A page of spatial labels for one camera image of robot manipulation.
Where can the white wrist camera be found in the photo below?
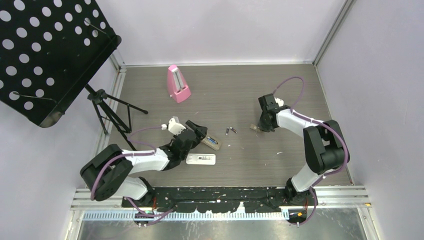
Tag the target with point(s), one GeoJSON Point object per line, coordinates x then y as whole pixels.
{"type": "Point", "coordinates": [174, 126]}
{"type": "Point", "coordinates": [279, 102]}

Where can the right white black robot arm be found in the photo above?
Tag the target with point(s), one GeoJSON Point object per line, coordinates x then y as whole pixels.
{"type": "Point", "coordinates": [325, 149]}

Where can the black battery with white end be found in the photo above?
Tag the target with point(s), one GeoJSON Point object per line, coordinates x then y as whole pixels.
{"type": "Point", "coordinates": [233, 130]}

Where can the black perforated music stand desk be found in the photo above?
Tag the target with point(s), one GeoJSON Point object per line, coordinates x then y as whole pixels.
{"type": "Point", "coordinates": [49, 52]}

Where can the beige battery cover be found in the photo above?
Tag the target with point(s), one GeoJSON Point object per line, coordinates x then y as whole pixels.
{"type": "Point", "coordinates": [254, 128]}

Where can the white remote control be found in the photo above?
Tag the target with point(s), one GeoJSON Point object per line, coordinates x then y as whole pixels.
{"type": "Point", "coordinates": [201, 159]}

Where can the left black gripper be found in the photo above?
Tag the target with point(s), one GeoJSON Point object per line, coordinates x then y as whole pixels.
{"type": "Point", "coordinates": [200, 131]}

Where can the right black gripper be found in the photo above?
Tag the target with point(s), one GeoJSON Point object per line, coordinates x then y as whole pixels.
{"type": "Point", "coordinates": [261, 126]}

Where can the pink metronome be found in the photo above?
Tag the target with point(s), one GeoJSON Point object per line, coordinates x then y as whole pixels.
{"type": "Point", "coordinates": [177, 86]}

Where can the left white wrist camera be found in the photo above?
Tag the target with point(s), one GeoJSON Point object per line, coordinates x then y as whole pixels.
{"type": "Point", "coordinates": [174, 126]}

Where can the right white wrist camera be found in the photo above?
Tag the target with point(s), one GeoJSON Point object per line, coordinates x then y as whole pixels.
{"type": "Point", "coordinates": [279, 102]}

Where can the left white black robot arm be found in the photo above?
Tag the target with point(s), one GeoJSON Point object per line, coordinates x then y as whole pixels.
{"type": "Point", "coordinates": [109, 172]}

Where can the black tripod stand legs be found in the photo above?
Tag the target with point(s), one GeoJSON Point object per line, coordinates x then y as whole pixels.
{"type": "Point", "coordinates": [105, 112]}

